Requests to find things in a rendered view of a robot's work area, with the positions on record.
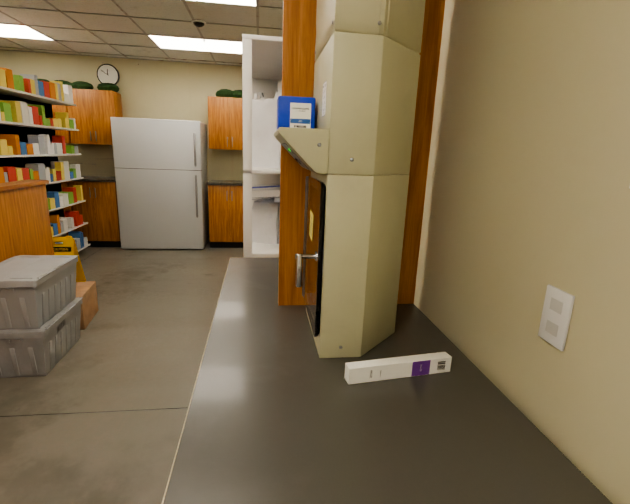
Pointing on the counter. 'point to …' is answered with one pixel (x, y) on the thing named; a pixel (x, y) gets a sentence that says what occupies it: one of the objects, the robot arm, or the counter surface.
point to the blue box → (289, 109)
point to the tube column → (371, 20)
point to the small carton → (300, 115)
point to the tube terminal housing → (363, 186)
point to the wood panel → (296, 75)
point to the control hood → (307, 146)
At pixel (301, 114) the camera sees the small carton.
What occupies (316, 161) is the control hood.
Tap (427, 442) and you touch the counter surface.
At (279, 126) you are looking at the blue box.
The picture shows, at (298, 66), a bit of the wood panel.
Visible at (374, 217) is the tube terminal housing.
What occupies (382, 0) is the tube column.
